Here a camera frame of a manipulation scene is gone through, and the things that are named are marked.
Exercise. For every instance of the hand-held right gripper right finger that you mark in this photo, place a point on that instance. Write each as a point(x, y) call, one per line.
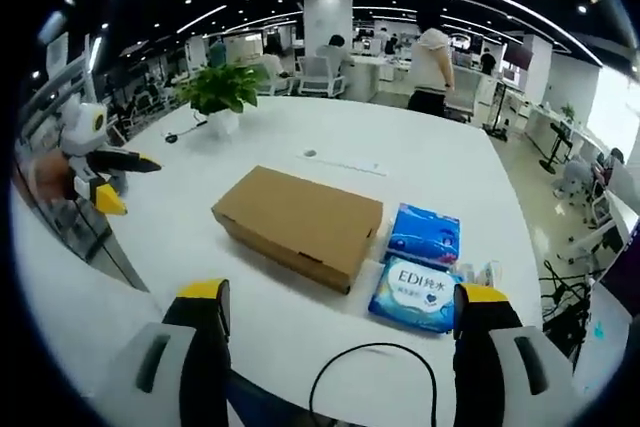
point(485, 347)

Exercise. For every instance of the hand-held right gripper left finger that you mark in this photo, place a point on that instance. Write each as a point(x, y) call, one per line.
point(200, 347)

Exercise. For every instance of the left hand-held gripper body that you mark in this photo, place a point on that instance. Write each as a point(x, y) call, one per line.
point(85, 132)

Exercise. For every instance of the white squeeze tube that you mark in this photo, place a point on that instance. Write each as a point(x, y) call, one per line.
point(487, 274)

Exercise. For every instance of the light blue wet wipes pack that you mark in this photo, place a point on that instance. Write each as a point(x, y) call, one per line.
point(410, 292)

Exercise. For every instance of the dark blue soft tissue pack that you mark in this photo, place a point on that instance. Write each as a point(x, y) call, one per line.
point(425, 234)

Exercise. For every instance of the brown cardboard shoe box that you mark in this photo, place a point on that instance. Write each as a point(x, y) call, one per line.
point(295, 222)

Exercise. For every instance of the green potted plant white pot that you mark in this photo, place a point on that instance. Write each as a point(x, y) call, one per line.
point(220, 92)

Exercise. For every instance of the white office chair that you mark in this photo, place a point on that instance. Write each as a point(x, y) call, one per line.
point(322, 77)

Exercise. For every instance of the black floor stand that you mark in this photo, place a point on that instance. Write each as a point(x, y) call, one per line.
point(499, 134)

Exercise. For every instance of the small distant potted plant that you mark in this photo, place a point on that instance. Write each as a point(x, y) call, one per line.
point(567, 111)

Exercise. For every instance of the black pedestal stand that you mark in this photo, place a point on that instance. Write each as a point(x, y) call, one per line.
point(552, 162)

